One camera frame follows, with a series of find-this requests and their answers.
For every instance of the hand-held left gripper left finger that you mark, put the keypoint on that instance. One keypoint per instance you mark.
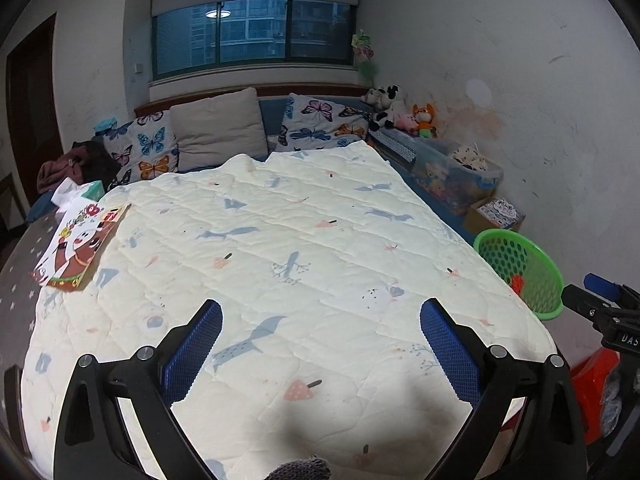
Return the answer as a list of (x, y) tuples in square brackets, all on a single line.
[(192, 355)]

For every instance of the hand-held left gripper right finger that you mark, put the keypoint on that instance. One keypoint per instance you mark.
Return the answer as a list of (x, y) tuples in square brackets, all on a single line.
[(450, 355)]

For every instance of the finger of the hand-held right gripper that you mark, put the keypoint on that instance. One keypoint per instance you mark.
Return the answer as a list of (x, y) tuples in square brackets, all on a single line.
[(602, 285), (585, 302)]

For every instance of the green plastic basket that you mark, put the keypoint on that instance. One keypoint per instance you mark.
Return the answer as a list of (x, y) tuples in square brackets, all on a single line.
[(505, 255)]

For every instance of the person's right hand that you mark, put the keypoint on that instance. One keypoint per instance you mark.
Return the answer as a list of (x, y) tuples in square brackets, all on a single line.
[(612, 395)]

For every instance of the person's left hand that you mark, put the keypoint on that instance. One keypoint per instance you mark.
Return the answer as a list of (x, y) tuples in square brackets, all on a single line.
[(300, 470)]

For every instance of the red plastic stool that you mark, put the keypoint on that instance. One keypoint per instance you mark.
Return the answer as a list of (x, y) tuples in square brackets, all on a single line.
[(590, 385)]

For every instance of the cardboard box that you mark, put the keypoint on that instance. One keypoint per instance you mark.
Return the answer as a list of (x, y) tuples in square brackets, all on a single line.
[(500, 210)]

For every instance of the cartoon picture book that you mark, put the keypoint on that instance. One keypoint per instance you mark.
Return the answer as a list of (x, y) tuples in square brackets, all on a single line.
[(75, 250)]

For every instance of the clear plastic storage box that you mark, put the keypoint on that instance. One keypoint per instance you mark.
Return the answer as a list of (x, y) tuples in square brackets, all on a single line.
[(440, 180)]

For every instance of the white quilted blanket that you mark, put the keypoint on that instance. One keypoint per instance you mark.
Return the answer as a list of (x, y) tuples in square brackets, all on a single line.
[(300, 210)]

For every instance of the grey star-print table cover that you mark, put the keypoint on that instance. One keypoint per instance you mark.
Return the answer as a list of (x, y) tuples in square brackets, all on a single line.
[(20, 285)]

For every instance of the green tissue pack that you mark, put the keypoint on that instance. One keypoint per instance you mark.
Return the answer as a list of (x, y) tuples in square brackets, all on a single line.
[(90, 191)]

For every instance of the butterfly print pillow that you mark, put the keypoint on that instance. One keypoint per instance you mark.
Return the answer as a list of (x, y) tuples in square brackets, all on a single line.
[(320, 120), (145, 145)]

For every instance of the dotted long box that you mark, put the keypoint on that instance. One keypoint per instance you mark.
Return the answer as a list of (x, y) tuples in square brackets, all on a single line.
[(395, 146)]

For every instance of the pile of dark clothes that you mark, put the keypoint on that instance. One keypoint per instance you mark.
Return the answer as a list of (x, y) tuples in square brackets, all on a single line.
[(85, 160)]

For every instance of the beige pillow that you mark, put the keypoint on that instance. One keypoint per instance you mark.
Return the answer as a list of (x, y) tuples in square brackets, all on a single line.
[(215, 125)]

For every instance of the pink plush toy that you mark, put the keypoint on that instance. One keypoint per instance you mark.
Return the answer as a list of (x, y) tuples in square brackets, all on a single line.
[(406, 122)]

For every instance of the orange fox plush toy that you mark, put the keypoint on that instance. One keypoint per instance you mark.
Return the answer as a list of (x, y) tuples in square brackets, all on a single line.
[(425, 115)]

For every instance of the wooden bed headboard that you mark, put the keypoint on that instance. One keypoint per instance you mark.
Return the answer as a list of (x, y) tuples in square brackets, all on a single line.
[(150, 107)]

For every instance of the cow plush toy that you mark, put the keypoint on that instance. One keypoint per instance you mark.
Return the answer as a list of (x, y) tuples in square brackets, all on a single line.
[(390, 97)]

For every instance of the dark wooden door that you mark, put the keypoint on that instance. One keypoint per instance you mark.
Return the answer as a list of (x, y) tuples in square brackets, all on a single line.
[(30, 110)]

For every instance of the hanging flower decoration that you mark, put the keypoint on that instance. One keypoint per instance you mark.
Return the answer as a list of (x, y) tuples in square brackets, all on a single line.
[(365, 50)]

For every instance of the window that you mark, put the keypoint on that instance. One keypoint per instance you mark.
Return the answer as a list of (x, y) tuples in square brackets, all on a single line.
[(250, 30)]

